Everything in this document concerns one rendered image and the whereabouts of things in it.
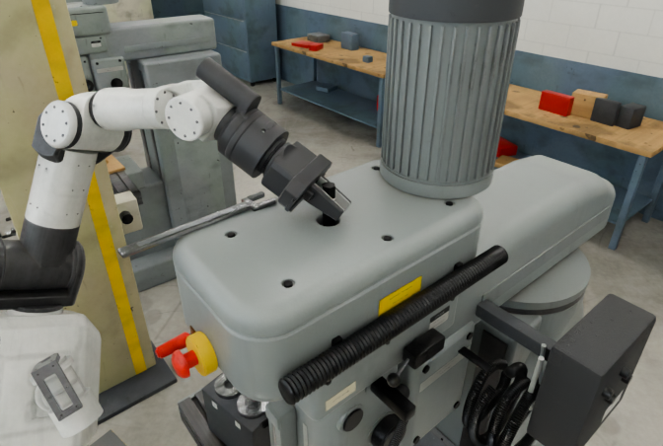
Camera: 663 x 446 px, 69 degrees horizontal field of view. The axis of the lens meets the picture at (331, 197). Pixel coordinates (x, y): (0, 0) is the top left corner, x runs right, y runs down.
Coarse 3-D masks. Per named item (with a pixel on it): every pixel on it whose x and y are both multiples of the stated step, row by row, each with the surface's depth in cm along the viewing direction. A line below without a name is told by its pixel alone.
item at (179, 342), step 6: (180, 336) 77; (186, 336) 78; (168, 342) 76; (174, 342) 77; (180, 342) 77; (156, 348) 76; (162, 348) 76; (168, 348) 76; (174, 348) 76; (180, 348) 77; (156, 354) 76; (162, 354) 75; (168, 354) 76
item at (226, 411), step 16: (208, 384) 143; (224, 384) 143; (208, 400) 141; (224, 400) 138; (240, 400) 137; (208, 416) 147; (224, 416) 138; (240, 416) 134; (256, 416) 133; (224, 432) 143; (240, 432) 135; (256, 432) 131
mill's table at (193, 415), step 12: (192, 396) 163; (180, 408) 158; (192, 408) 158; (204, 408) 158; (192, 420) 154; (204, 420) 154; (192, 432) 154; (204, 432) 150; (204, 444) 147; (216, 444) 147
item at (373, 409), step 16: (352, 400) 81; (368, 400) 84; (304, 416) 83; (336, 416) 81; (352, 416) 82; (368, 416) 87; (384, 416) 90; (304, 432) 85; (320, 432) 83; (336, 432) 83; (352, 432) 85; (368, 432) 89
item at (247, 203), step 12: (240, 204) 77; (252, 204) 77; (264, 204) 77; (204, 216) 74; (216, 216) 74; (228, 216) 75; (180, 228) 71; (192, 228) 71; (144, 240) 68; (156, 240) 68; (168, 240) 69; (120, 252) 66; (132, 252) 66
